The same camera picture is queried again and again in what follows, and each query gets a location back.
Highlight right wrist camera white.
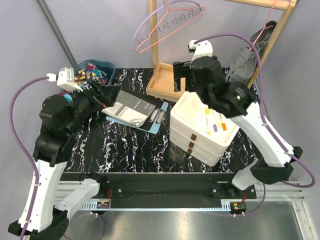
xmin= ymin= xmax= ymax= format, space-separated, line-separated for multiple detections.
xmin=187 ymin=40 xmax=213 ymax=61

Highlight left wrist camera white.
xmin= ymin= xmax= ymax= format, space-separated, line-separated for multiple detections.
xmin=46 ymin=67 xmax=83 ymax=93

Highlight colourful comic print shorts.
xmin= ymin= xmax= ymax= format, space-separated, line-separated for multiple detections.
xmin=56 ymin=60 xmax=114 ymax=95

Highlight orange cap marker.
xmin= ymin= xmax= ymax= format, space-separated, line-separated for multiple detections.
xmin=218 ymin=113 xmax=227 ymax=131

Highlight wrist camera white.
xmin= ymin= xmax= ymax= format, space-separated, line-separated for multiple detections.
xmin=46 ymin=67 xmax=83 ymax=93
xmin=187 ymin=40 xmax=213 ymax=61

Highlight grey spiral notebook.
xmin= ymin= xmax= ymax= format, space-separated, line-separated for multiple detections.
xmin=102 ymin=90 xmax=156 ymax=127

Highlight pink wire hanger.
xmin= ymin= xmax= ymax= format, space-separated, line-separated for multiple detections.
xmin=250 ymin=0 xmax=279 ymax=49
xmin=136 ymin=0 xmax=205 ymax=54

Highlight blue clipboard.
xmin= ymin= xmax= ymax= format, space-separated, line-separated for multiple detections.
xmin=106 ymin=101 xmax=169 ymax=135

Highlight wooden clothes rack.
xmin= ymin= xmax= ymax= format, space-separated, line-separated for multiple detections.
xmin=146 ymin=0 xmax=297 ymax=102

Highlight grey shorts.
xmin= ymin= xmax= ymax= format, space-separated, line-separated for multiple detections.
xmin=225 ymin=20 xmax=277 ymax=86

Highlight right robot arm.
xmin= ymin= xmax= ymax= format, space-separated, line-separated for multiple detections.
xmin=172 ymin=56 xmax=303 ymax=199

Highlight purple cap marker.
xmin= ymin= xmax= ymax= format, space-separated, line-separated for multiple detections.
xmin=211 ymin=110 xmax=220 ymax=132

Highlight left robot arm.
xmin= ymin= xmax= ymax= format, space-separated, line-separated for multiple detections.
xmin=8 ymin=81 xmax=121 ymax=240

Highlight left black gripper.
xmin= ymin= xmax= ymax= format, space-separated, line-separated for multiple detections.
xmin=67 ymin=77 xmax=123 ymax=133

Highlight teal plastic bin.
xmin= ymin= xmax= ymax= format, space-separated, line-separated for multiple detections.
xmin=74 ymin=59 xmax=116 ymax=86

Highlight white stacked trays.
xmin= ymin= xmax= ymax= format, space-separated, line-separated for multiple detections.
xmin=169 ymin=91 xmax=240 ymax=167

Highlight yellow cap marker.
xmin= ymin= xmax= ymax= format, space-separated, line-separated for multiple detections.
xmin=205 ymin=108 xmax=213 ymax=135

